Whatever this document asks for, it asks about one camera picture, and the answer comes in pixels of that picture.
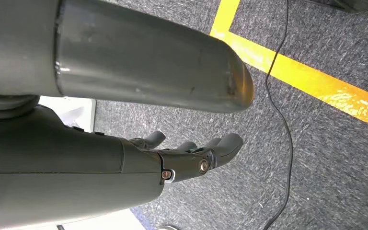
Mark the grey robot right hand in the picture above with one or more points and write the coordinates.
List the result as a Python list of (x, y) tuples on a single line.
[(76, 174)]

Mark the white board panel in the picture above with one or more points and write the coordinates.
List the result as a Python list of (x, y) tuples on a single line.
[(73, 111)]

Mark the dark grey equipment base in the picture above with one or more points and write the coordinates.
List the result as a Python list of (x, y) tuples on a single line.
[(355, 4)]

